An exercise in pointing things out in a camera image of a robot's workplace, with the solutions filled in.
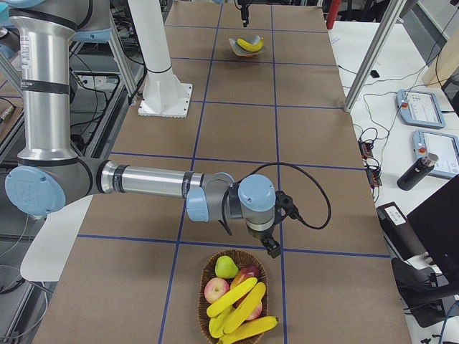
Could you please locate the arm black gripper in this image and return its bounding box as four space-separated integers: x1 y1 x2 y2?
235 0 251 27
248 229 281 259

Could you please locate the yellow banana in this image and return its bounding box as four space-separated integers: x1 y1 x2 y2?
236 36 264 52
206 277 258 317
209 305 235 338
222 282 266 334
217 316 278 344

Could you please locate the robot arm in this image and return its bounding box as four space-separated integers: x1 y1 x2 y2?
5 1 280 257

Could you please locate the wicker fruit basket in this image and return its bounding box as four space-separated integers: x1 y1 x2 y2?
197 249 268 343

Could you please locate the grey square plate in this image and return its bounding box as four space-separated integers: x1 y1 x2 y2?
229 35 265 57

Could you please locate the green pear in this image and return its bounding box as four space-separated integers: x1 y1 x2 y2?
214 255 239 279

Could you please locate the red apple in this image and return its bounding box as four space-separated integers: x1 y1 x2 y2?
235 295 262 321
204 277 230 304

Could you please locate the red fire extinguisher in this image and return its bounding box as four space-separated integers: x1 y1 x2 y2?
326 0 341 30

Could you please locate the black label printer box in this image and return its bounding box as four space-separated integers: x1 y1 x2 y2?
377 202 431 260

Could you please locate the black water bottle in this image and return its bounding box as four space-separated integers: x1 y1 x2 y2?
397 153 439 191

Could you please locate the black monitor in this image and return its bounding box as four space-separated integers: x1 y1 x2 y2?
407 176 458 282

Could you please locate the teach pendant near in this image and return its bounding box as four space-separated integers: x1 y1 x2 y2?
412 129 458 179

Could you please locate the teach pendant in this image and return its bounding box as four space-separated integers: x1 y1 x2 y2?
396 89 446 129
412 129 458 179

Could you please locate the teach pendant far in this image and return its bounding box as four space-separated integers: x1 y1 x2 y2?
396 89 446 129

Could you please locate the white chair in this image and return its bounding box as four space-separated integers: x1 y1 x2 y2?
20 196 92 282

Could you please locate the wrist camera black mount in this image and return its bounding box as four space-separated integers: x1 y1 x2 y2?
274 191 305 225

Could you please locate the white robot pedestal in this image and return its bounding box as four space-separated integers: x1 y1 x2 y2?
128 0 193 118

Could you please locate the aluminium frame post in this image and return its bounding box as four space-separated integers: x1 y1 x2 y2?
344 0 418 113

